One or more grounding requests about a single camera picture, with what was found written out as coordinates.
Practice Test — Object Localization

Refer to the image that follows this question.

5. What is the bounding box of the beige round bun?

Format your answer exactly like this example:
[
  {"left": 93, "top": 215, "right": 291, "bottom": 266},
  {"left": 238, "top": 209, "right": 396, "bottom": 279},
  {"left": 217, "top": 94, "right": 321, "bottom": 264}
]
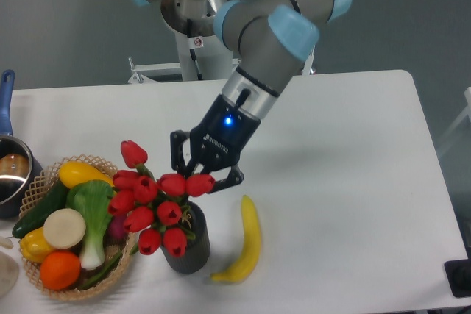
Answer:
[{"left": 43, "top": 208, "right": 86, "bottom": 249}]

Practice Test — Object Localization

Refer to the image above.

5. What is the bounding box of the green bean pod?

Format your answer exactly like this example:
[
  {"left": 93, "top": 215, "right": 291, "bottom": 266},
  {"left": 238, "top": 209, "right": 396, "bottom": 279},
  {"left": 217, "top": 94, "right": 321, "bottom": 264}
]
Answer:
[{"left": 77, "top": 251, "right": 123, "bottom": 290}]

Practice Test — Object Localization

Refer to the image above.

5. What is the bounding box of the black device at table edge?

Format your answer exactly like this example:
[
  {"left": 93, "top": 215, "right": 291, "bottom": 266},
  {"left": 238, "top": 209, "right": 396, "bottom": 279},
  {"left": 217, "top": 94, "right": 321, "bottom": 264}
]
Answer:
[{"left": 444, "top": 259, "right": 470, "bottom": 298}]

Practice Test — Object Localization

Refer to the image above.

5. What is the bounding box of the woven bamboo basket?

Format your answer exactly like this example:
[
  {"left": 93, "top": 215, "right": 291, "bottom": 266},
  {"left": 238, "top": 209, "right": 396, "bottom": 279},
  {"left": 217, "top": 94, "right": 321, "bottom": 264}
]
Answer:
[{"left": 20, "top": 154, "right": 136, "bottom": 301}]

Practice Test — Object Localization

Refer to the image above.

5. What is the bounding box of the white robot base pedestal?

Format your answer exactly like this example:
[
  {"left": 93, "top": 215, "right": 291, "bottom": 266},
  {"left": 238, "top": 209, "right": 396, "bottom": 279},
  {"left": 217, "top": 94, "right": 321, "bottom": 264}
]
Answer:
[{"left": 127, "top": 0, "right": 317, "bottom": 85}]

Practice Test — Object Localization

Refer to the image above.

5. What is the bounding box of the yellow bell pepper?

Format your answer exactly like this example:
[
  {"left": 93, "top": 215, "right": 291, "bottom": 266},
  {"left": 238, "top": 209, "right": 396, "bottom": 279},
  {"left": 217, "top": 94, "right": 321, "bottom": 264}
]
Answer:
[{"left": 19, "top": 227, "right": 56, "bottom": 263}]

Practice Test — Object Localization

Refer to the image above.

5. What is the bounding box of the beige object at left edge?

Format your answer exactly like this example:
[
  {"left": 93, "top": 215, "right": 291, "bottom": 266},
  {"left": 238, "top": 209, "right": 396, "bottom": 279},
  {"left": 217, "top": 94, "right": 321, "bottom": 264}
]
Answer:
[{"left": 1, "top": 236, "right": 19, "bottom": 297}]

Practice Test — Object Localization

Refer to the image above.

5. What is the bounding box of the dark green cucumber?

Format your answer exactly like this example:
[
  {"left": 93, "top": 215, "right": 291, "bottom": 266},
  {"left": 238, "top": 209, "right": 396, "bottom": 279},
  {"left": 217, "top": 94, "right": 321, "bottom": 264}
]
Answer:
[{"left": 12, "top": 180, "right": 69, "bottom": 239}]

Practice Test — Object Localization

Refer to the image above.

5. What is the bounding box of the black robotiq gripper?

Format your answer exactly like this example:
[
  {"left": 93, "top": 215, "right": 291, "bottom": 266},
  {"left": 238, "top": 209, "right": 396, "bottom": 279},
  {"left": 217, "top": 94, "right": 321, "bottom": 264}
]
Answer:
[{"left": 170, "top": 94, "right": 261, "bottom": 193}]

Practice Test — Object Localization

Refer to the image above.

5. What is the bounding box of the red tulip bouquet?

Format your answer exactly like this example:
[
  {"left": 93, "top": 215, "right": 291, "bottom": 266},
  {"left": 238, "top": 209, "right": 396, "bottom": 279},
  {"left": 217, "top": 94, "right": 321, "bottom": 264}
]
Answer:
[{"left": 107, "top": 140, "right": 216, "bottom": 257}]

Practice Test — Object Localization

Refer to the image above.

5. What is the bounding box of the green bok choy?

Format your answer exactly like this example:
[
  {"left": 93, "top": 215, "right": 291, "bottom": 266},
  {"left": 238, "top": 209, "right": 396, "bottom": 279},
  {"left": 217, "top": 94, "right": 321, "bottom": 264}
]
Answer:
[{"left": 66, "top": 180, "right": 113, "bottom": 271}]

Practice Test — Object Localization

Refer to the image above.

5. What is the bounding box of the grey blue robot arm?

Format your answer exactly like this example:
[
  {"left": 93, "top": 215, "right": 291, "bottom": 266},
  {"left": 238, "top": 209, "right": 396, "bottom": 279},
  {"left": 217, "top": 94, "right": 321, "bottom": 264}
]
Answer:
[{"left": 134, "top": 0, "right": 352, "bottom": 196}]

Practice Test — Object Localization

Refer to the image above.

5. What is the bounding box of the yellow squash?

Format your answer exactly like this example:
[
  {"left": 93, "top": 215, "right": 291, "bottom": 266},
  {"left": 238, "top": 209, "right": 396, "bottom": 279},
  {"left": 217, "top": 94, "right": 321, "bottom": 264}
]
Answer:
[{"left": 58, "top": 161, "right": 114, "bottom": 189}]

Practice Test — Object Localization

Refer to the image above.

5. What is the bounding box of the blue handled saucepan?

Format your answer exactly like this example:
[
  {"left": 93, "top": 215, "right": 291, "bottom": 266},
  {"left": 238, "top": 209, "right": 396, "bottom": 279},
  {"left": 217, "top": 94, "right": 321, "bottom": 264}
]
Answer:
[{"left": 1, "top": 69, "right": 42, "bottom": 219}]

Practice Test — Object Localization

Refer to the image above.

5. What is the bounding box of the purple red onion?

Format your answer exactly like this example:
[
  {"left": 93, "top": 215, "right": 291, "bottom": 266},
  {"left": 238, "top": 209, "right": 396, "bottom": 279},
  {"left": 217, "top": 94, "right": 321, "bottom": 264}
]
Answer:
[{"left": 107, "top": 215, "right": 127, "bottom": 240}]

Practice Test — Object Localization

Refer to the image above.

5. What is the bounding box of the white frame at right edge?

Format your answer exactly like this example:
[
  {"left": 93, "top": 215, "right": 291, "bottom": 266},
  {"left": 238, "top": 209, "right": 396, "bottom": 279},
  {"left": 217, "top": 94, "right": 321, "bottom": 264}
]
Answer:
[{"left": 436, "top": 87, "right": 470, "bottom": 159}]

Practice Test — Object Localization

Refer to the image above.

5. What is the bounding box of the yellow banana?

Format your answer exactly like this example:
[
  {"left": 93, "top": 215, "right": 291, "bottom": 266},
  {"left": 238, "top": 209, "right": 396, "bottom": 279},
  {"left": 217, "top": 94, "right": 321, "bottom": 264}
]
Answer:
[{"left": 210, "top": 195, "right": 262, "bottom": 283}]

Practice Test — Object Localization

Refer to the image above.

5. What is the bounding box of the dark grey ribbed vase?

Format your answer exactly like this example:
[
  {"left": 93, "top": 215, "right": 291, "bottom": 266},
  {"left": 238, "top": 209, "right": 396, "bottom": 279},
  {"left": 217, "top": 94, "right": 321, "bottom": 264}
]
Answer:
[{"left": 162, "top": 201, "right": 210, "bottom": 274}]

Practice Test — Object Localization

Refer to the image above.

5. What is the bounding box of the orange fruit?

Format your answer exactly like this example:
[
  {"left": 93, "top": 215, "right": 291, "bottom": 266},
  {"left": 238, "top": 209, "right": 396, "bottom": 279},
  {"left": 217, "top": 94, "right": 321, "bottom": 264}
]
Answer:
[{"left": 40, "top": 251, "right": 81, "bottom": 290}]

